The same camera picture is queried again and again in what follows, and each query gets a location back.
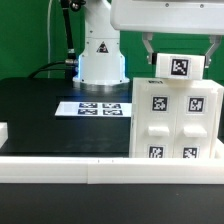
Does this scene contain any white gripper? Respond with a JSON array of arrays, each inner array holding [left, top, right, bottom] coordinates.
[[111, 0, 224, 68]]

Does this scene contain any white cabinet top block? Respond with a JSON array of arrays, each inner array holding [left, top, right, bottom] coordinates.
[[155, 53, 205, 80]]

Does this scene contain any white thin cable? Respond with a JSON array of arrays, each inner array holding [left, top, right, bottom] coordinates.
[[46, 0, 54, 79]]

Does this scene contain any white cabinet body box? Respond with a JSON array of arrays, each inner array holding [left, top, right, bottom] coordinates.
[[129, 78, 224, 159]]

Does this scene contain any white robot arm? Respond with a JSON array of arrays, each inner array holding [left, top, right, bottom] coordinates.
[[59, 0, 224, 88]]

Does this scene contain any white base marker plate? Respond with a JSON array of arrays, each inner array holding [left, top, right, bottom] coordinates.
[[55, 101, 131, 117]]

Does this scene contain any black cable hose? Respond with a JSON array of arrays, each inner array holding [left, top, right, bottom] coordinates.
[[27, 0, 87, 80]]

